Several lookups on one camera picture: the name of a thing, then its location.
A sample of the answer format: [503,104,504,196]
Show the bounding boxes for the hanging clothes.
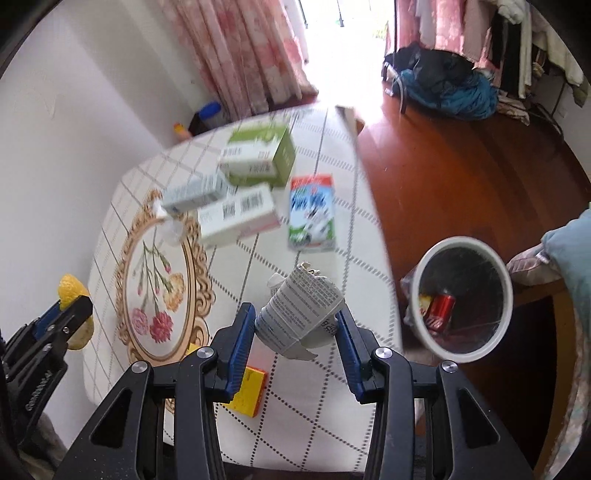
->
[489,0,588,100]

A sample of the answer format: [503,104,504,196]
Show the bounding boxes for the pink floral curtain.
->
[159,0,319,123]
[397,0,497,70]

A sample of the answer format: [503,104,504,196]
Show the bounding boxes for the floral checked tablecloth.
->
[83,105,407,474]

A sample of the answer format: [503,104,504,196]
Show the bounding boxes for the blue green milk carton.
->
[287,174,337,253]

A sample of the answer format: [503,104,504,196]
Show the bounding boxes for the white round trash bin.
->
[412,236,514,364]

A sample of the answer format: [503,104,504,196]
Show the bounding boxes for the yellow wrapper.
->
[56,274,95,352]

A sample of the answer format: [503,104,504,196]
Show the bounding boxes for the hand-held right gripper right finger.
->
[335,309,539,480]

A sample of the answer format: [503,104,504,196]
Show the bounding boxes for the small grey white box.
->
[161,172,228,215]

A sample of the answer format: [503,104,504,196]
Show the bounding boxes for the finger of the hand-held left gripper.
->
[9,294,94,357]

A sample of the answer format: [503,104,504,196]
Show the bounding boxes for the teal cushion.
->
[541,215,591,324]

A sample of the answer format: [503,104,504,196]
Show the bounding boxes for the red drink can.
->
[424,293,457,331]

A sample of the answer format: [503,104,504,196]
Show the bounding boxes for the blue capped container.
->
[189,102,229,136]

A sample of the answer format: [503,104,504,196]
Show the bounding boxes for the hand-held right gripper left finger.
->
[54,302,257,480]

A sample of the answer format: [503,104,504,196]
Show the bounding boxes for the floral bed cover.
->
[542,295,591,480]

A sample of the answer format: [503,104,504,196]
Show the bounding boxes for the white box with barcode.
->
[196,184,281,250]

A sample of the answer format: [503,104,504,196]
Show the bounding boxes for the pile of dark blue clothes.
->
[382,44,499,121]

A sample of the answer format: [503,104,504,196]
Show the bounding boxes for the yellow flat box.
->
[221,366,269,418]

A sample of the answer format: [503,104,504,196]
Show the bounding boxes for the white paper carton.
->
[255,262,346,361]

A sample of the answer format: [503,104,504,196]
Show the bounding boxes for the pink cushion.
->
[506,244,566,289]

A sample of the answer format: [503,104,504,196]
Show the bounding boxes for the green and white box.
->
[217,126,297,188]

